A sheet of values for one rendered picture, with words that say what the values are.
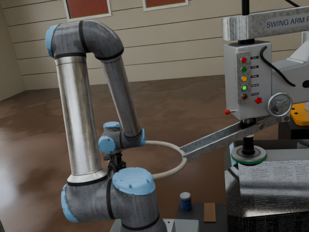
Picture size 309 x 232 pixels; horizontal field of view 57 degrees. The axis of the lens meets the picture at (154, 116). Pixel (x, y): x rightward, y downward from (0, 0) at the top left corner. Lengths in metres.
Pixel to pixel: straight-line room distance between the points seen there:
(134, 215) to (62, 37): 0.68
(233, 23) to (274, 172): 0.91
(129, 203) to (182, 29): 7.10
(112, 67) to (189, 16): 6.83
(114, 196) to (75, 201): 0.14
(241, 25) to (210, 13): 6.25
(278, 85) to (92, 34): 1.11
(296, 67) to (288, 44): 6.31
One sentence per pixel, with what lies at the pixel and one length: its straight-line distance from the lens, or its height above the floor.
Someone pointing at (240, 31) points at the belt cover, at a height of 1.60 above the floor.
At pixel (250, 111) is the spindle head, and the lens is 1.72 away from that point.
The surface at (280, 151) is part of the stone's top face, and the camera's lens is 2.03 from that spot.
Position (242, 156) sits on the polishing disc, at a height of 0.83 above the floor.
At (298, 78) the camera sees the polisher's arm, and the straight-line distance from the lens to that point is 1.81.
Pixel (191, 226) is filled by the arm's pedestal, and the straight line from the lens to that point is 1.35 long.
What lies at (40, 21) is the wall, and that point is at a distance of 9.36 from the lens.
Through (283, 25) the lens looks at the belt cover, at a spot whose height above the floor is 1.60.
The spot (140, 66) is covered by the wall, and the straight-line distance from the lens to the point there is 8.28.
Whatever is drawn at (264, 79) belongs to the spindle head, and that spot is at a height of 1.33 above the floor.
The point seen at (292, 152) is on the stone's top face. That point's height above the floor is 0.80.
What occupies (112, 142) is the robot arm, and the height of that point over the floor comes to 1.18.
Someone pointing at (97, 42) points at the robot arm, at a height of 1.67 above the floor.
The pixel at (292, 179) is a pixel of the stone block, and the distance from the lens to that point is 1.91.
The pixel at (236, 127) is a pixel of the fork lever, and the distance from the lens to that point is 1.91.
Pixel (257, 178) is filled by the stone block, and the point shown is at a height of 0.73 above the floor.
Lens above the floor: 1.73
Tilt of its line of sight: 19 degrees down
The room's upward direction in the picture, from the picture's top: 8 degrees counter-clockwise
